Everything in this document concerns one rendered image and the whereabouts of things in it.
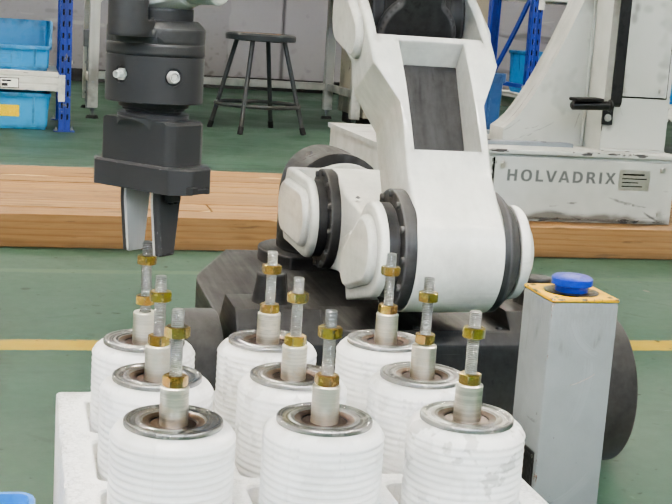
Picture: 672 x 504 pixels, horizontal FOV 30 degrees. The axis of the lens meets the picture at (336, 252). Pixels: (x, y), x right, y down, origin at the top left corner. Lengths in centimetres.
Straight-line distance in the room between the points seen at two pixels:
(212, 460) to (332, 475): 9
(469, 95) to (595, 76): 193
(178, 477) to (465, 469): 22
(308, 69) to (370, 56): 805
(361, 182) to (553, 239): 153
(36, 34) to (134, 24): 503
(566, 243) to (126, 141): 221
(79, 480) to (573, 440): 48
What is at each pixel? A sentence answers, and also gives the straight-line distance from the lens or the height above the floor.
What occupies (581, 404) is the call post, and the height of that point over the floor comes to 21.
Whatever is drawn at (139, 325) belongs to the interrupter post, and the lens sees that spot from 118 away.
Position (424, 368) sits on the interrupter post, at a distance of 112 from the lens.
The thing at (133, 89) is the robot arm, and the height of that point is 49.
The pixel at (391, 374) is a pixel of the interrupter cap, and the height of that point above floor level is 25.
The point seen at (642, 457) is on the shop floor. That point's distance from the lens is 178.
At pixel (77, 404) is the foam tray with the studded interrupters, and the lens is 124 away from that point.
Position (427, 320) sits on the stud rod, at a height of 30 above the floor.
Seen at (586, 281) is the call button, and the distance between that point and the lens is 123.
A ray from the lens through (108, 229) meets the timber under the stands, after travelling 296.
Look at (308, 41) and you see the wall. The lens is 956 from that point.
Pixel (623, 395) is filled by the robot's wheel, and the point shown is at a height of 12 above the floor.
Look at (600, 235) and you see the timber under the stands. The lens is 328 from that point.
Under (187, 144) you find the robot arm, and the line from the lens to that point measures 113.
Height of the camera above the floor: 56
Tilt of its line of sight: 11 degrees down
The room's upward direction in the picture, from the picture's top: 4 degrees clockwise
